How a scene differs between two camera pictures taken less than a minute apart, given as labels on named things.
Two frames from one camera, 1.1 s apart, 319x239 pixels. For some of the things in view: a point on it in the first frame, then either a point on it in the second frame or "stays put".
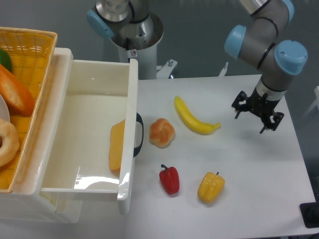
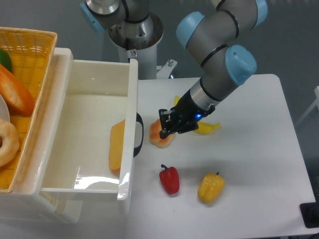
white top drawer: (93, 131) stays put
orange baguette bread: (20, 100) stays put
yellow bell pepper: (210, 186) stays put
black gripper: (261, 106) to (185, 115)
